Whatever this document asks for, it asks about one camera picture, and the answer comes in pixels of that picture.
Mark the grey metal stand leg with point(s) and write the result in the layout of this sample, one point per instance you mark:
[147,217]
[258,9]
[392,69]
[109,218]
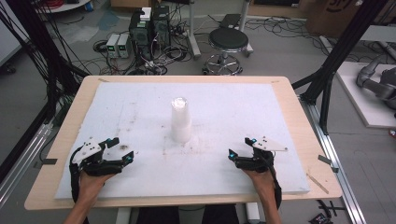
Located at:
[246,31]
[193,37]

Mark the person's left hand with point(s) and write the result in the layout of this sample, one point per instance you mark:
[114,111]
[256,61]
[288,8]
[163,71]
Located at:
[91,185]

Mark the thin wooden stick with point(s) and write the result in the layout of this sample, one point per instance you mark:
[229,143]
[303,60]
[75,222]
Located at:
[317,183]

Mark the white table leg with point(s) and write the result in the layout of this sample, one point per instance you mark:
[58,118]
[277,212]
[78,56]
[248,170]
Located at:
[123,216]
[252,213]

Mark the white round table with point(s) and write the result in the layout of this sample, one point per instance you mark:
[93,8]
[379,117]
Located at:
[67,5]

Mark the person's right hand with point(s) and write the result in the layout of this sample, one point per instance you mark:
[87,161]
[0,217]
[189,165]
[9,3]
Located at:
[263,182]

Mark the person's leg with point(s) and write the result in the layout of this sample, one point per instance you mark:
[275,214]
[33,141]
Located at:
[158,215]
[221,214]

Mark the person's left leg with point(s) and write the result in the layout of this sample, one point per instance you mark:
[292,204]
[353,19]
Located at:
[158,215]

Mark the black computer tower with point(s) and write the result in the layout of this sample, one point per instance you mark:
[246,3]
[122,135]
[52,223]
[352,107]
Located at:
[140,32]
[162,28]

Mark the white floor board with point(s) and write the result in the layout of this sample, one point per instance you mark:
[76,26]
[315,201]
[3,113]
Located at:
[364,105]

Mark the grey bench power supply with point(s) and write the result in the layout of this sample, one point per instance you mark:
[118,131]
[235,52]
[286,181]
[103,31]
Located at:
[124,46]
[112,46]

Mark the brown cardboard box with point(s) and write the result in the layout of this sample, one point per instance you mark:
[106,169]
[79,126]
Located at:
[336,17]

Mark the black laptop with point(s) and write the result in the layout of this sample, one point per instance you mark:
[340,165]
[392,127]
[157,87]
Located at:
[230,20]

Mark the blue tape roll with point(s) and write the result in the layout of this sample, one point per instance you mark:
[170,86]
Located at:
[89,6]

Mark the white foam mat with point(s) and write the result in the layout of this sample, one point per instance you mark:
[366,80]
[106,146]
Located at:
[218,124]

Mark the black round stool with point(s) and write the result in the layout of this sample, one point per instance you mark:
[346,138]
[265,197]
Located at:
[229,39]

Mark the aluminium floor rail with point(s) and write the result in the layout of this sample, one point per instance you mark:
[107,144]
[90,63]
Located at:
[336,168]
[21,165]

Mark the stack of clear plastic cups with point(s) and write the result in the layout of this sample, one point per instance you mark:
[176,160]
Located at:
[181,123]

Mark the black tape strip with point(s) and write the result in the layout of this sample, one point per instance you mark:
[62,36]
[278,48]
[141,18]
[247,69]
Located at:
[325,160]
[48,161]

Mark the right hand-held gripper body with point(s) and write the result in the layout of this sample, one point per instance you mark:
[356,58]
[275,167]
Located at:
[260,161]

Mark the black metal frame post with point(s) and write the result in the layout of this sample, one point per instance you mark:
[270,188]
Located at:
[345,43]

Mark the person's right leg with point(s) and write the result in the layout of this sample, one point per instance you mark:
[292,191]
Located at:
[221,214]

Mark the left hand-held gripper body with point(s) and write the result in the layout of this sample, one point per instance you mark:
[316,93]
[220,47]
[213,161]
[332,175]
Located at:
[93,163]

